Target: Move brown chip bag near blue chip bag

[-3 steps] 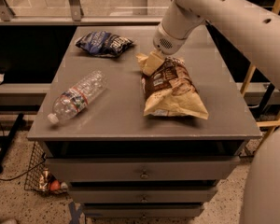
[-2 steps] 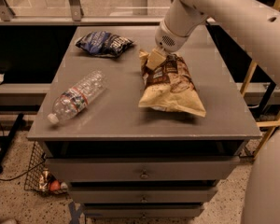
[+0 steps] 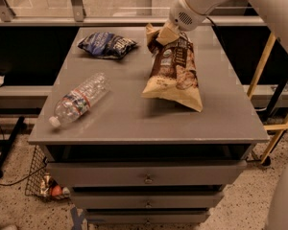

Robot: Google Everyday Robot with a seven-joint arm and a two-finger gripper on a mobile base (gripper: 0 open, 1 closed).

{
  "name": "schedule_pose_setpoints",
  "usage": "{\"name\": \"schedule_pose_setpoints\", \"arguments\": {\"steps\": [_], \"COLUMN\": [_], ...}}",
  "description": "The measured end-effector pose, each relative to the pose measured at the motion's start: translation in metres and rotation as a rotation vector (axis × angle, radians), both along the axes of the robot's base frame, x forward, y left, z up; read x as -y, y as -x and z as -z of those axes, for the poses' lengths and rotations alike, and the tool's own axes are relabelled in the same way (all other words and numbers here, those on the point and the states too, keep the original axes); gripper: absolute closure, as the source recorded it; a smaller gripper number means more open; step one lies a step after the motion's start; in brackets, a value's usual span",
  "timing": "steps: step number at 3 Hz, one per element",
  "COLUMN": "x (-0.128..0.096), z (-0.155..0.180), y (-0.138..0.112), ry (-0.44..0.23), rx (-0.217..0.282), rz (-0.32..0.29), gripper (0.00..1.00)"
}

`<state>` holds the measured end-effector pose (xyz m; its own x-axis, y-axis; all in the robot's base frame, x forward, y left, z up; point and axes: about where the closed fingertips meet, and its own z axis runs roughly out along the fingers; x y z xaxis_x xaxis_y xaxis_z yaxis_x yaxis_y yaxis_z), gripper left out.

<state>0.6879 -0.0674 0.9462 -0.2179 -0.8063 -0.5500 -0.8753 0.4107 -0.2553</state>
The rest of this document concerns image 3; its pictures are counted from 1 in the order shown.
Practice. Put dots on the middle grey drawer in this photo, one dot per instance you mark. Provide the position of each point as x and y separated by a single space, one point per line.
146 200

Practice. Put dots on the grey metal railing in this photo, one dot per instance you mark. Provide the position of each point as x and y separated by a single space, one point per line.
83 12

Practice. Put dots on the top grey drawer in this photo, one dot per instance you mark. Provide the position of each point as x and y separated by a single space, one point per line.
146 174

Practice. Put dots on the clear plastic water bottle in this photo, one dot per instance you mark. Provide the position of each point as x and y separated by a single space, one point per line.
79 100

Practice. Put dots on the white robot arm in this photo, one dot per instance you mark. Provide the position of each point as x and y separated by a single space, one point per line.
275 15

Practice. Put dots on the grey drawer cabinet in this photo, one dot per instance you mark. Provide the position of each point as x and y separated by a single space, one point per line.
124 127

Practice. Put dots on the grey drawer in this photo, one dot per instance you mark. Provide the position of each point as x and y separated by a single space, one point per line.
142 217
146 200
146 174

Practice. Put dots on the black wire basket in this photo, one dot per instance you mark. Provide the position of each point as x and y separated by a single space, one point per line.
40 183

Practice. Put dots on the brown sea salt chip bag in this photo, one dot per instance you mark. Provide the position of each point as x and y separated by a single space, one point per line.
174 75

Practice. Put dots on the black metal stand leg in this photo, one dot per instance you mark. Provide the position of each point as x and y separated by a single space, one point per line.
6 145

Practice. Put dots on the blue chip bag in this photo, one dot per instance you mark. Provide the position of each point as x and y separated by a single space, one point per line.
106 45

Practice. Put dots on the bottom grey drawer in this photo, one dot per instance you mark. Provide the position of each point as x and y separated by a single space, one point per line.
142 217

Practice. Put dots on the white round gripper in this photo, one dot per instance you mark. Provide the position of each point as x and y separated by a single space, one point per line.
182 15

